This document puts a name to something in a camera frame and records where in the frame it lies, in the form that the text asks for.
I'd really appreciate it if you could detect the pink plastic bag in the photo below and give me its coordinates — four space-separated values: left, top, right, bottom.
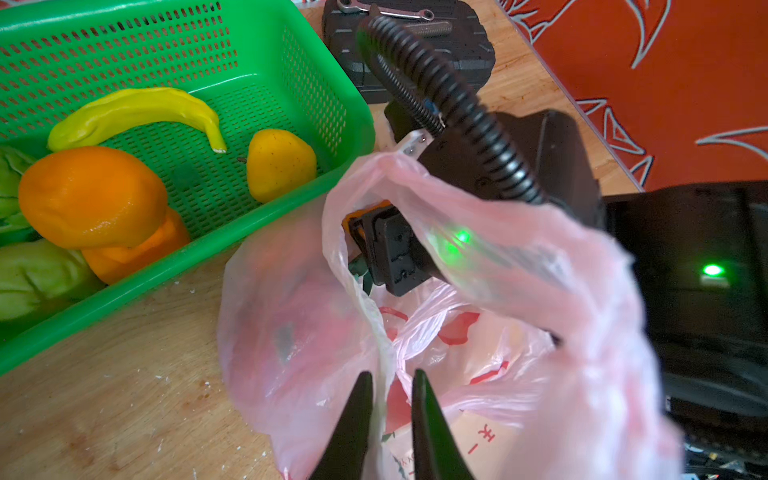
217 153 683 479

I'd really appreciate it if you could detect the black tool case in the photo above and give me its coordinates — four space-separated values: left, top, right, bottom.
322 1 495 104

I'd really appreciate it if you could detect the orange fruit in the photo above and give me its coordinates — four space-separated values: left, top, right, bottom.
19 146 169 250
81 207 191 285

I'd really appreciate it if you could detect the green pear fruit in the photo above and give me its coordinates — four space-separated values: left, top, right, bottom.
1 239 105 322

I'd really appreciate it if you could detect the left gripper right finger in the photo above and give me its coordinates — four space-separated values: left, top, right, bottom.
411 369 473 480

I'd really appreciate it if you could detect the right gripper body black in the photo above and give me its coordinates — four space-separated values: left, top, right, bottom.
343 201 444 297

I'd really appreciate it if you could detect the yellow lemon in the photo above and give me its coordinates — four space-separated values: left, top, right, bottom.
246 129 317 203

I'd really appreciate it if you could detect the yellow banana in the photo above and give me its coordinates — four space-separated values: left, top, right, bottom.
47 87 227 154

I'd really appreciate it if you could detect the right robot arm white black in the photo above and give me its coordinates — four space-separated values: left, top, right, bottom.
356 14 767 479

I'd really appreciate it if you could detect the green lime fruit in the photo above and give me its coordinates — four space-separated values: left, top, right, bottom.
1 144 40 246

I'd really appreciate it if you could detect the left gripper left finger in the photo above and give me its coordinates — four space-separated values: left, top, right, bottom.
309 371 374 480

